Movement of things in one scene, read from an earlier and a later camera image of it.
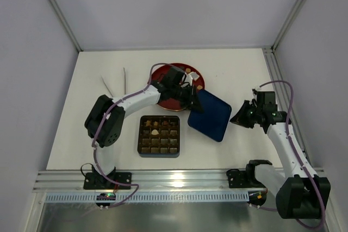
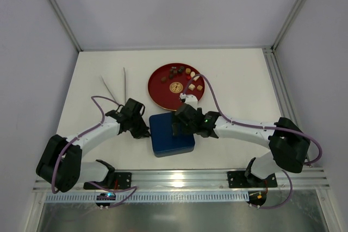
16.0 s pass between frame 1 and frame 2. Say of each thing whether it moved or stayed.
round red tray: stayed
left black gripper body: moved
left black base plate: stayed
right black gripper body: moved
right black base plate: stayed
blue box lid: moved
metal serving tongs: stayed
